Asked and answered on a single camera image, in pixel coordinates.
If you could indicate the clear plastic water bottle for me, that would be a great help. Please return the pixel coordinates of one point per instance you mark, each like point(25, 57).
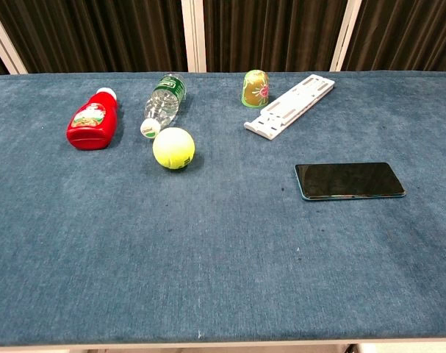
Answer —
point(163, 103)

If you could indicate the green and gold cup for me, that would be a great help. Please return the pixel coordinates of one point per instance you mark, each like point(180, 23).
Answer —
point(255, 92)

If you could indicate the white plastic stand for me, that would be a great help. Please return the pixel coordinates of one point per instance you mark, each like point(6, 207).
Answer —
point(292, 104)

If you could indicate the white frame post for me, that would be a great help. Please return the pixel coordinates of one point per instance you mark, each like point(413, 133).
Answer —
point(345, 35)
point(194, 35)
point(4, 40)

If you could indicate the dark brown curtain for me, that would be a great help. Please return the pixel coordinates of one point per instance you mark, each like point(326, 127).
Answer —
point(97, 33)

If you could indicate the blue velvet tablecloth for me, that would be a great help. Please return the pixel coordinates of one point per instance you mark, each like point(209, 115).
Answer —
point(222, 250)

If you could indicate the teal smartphone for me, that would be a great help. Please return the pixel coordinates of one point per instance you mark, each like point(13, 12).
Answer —
point(349, 180)

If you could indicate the yellow tennis ball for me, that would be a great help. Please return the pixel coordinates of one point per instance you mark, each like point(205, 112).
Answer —
point(173, 148)

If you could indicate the red ketchup squeeze bottle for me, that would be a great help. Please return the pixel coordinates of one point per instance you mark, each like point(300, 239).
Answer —
point(94, 128)

